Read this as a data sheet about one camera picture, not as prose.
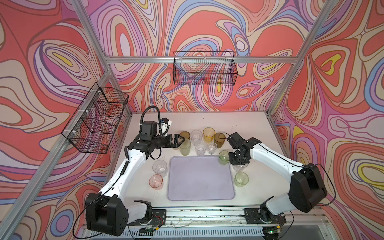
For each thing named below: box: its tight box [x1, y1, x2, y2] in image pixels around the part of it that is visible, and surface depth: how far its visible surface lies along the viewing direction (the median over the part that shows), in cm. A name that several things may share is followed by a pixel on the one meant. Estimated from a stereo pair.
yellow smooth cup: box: [203, 127, 216, 144], surface depth 100 cm
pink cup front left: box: [149, 174, 164, 190], surface depth 82 cm
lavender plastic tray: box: [167, 155, 235, 201], surface depth 86 cm
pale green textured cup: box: [234, 171, 249, 187], surface depth 84 cm
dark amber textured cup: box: [179, 131, 191, 140], surface depth 101 cm
